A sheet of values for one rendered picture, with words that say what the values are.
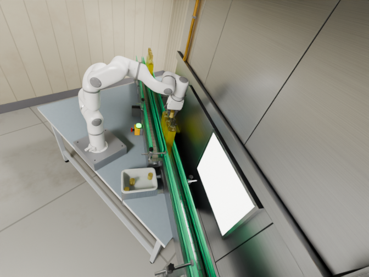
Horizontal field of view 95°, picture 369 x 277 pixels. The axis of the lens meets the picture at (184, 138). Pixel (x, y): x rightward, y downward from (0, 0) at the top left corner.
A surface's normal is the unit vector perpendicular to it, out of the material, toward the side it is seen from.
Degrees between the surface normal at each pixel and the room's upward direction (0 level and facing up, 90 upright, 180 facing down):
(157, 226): 0
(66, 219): 0
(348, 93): 90
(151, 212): 0
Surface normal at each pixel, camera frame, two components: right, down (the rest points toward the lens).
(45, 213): 0.22, -0.72
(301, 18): -0.94, 0.01
